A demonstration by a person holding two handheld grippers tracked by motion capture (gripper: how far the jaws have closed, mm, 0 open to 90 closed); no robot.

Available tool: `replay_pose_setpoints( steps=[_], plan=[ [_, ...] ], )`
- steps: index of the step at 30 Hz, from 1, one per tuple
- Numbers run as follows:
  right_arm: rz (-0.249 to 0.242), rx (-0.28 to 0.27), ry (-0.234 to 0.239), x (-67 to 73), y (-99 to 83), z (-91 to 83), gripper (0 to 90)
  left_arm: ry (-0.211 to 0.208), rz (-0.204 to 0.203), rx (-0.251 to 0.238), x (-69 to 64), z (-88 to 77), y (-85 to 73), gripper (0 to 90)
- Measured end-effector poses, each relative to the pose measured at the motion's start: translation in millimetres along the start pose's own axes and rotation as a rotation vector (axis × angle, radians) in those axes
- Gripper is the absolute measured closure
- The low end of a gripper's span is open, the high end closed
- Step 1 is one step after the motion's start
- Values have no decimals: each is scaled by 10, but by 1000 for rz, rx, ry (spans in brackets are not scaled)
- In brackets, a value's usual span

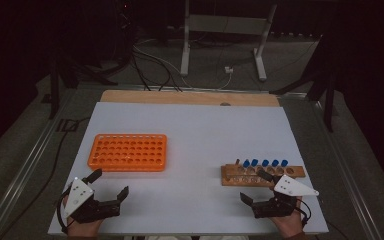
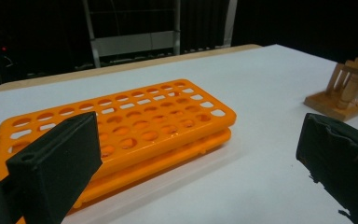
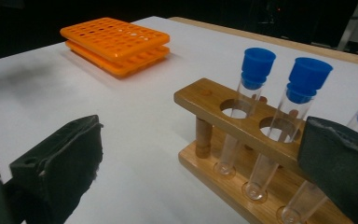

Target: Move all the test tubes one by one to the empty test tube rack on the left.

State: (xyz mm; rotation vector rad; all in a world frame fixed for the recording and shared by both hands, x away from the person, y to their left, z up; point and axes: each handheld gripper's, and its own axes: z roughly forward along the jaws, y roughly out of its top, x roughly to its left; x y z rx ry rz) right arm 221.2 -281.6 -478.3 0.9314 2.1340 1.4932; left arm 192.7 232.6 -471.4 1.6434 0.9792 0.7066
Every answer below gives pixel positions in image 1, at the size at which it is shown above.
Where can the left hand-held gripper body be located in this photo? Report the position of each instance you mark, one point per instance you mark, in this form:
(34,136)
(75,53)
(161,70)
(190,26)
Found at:
(78,196)

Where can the white plug adapter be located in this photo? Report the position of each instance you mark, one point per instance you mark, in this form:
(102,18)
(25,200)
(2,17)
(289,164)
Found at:
(228,69)

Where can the dark equipment tower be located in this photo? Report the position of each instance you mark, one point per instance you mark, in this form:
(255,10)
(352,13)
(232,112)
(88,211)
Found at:
(123,33)

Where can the person's right hand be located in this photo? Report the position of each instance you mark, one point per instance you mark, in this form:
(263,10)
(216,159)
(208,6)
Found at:
(289,225)

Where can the black tripod stand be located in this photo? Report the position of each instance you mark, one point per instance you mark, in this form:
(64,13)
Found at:
(54,100)
(329,110)

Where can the wooden test tube rack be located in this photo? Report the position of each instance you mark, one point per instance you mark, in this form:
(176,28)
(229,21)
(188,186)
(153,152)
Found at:
(233,173)

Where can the person's left hand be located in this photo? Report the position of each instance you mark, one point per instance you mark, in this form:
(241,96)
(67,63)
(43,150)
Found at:
(84,230)

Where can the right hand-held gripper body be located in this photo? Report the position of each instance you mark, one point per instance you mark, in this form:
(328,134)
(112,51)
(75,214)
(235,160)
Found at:
(293,188)

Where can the grey metal stand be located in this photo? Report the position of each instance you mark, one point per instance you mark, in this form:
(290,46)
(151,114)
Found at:
(226,25)

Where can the aluminium floor frame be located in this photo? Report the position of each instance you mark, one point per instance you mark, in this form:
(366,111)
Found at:
(25,170)

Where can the orange plastic test tube rack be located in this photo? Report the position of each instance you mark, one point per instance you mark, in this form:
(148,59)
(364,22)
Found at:
(130,153)

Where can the white board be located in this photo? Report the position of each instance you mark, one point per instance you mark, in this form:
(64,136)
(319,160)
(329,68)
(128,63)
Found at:
(193,133)

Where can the black rectangular floor frame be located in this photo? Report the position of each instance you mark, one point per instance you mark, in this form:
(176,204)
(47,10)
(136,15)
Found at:
(67,125)

